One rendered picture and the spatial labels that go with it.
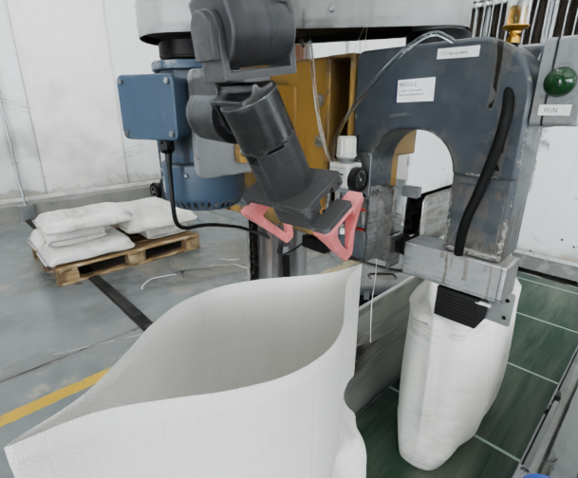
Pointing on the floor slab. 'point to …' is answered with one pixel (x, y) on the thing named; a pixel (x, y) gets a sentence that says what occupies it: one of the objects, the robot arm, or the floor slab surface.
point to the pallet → (67, 272)
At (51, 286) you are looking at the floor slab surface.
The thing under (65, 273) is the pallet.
